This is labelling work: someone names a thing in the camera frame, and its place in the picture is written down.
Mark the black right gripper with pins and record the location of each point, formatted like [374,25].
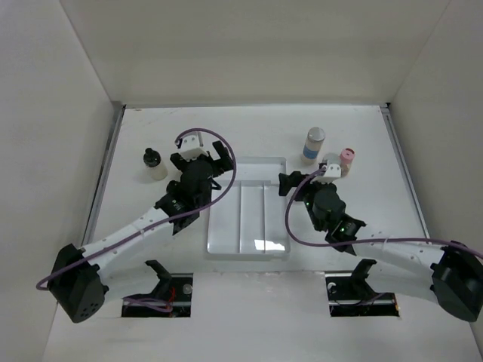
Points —
[287,182]

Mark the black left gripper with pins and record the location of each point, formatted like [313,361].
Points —
[223,164]

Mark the black-cap white powder bottle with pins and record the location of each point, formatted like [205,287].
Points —
[155,164]

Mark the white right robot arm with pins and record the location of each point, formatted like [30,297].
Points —
[447,273]

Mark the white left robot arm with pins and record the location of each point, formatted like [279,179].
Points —
[83,279]

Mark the silver-cap blue-label near bottle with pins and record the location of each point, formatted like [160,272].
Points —
[331,158]

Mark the silver-cap blue-label bottle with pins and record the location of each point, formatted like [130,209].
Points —
[331,158]
[313,143]

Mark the silver-cap blue-label far bottle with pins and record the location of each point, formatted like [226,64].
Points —
[313,143]

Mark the white divided organizer tray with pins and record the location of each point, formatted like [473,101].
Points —
[248,223]

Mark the pink-cap spice bottle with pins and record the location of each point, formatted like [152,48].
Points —
[347,156]

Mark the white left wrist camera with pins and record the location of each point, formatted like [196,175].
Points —
[191,146]

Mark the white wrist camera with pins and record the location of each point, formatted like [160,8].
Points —
[332,173]
[191,146]

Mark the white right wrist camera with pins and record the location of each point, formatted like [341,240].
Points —
[332,173]

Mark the left aluminium table rail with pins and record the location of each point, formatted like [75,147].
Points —
[118,115]

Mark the aluminium table rail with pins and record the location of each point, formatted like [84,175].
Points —
[388,121]
[118,115]

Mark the right aluminium table rail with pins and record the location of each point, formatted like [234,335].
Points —
[388,121]

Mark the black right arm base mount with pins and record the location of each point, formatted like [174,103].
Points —
[358,280]

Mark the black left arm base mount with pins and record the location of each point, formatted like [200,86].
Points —
[164,280]

